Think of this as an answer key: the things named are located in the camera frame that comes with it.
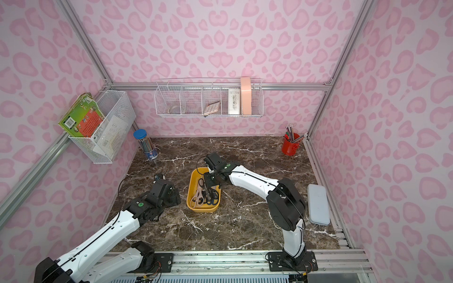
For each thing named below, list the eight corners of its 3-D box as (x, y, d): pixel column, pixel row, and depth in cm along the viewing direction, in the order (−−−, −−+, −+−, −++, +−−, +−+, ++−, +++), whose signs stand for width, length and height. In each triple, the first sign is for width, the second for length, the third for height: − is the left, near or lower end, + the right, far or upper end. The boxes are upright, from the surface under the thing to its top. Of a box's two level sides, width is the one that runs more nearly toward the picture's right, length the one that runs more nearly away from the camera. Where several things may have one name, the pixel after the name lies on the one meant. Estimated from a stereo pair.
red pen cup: (283, 156, 112) (287, 144, 103) (280, 144, 118) (284, 132, 109) (297, 156, 112) (302, 144, 103) (293, 144, 118) (298, 132, 109)
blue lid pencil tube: (145, 160, 111) (131, 138, 96) (149, 151, 116) (135, 128, 100) (156, 160, 111) (143, 138, 96) (159, 151, 116) (147, 128, 100)
